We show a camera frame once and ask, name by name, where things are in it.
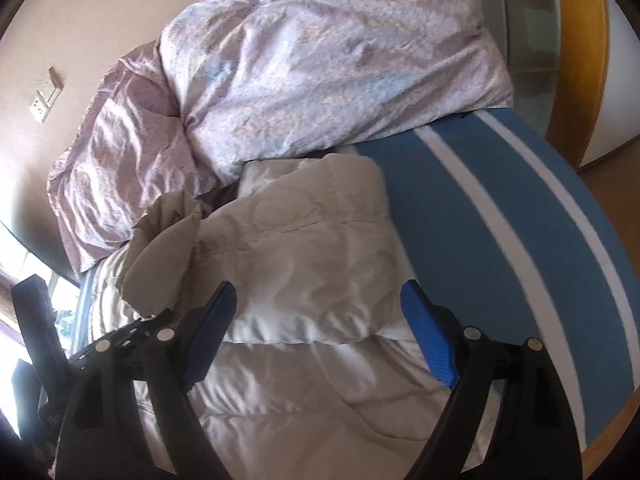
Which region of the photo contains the window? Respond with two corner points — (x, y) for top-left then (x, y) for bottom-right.
(0, 220), (87, 356)

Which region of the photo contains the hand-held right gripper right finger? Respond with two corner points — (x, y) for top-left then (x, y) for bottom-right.
(400, 279), (584, 480)

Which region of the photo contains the wooden glass-door cabinet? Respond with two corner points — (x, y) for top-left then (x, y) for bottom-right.
(235, 0), (640, 176)

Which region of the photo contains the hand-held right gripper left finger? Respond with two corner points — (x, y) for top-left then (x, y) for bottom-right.
(54, 281), (238, 480)

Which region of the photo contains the pink patterned quilt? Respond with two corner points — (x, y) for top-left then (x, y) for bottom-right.
(46, 0), (516, 275)

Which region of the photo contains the wall socket plate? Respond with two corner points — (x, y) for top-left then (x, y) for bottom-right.
(29, 88), (62, 124)

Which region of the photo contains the blue white striped bed sheet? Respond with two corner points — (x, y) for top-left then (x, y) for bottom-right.
(70, 107), (621, 456)

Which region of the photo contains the white down jacket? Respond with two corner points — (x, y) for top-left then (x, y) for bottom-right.
(92, 152), (501, 480)

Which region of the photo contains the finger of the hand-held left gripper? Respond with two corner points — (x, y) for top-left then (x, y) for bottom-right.
(67, 309), (174, 361)

